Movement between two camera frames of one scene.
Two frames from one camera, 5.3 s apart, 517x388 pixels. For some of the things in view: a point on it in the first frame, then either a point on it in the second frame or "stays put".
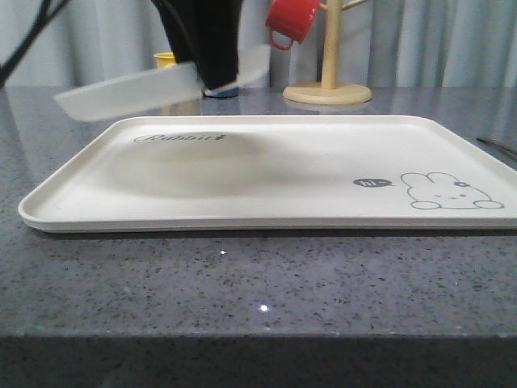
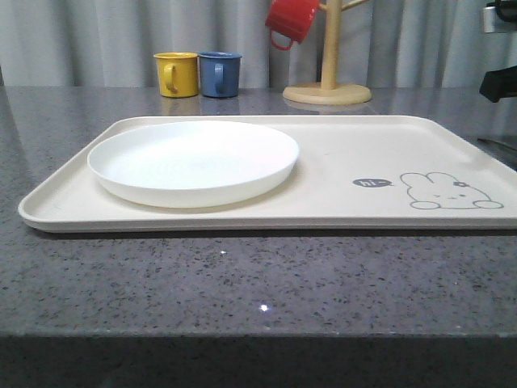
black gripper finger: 206,33 to 498,84
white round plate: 166,85 to 190,163
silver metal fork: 495,143 stays put
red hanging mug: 290,19 stays put
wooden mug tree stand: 329,91 stays put
